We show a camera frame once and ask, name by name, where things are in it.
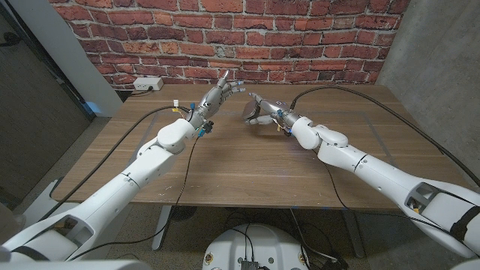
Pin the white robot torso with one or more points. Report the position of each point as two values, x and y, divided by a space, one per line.
258 247

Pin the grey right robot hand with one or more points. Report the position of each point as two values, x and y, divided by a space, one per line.
279 110

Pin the white power strip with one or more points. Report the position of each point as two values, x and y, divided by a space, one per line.
148 83

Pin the dark perforated wall panel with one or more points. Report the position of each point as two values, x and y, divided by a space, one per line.
33 123

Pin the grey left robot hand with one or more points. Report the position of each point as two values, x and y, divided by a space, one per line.
212 101

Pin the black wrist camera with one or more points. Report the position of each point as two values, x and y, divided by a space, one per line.
206 127
285 130

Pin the white table leg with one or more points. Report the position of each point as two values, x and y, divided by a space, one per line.
353 232
162 225

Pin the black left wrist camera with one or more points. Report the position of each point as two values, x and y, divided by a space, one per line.
206 127

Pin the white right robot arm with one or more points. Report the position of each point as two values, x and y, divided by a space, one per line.
382 176

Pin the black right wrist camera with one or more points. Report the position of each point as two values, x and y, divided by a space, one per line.
285 130

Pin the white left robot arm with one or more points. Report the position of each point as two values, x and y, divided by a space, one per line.
123 183

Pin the red brick print backdrop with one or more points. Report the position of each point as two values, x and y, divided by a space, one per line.
232 37

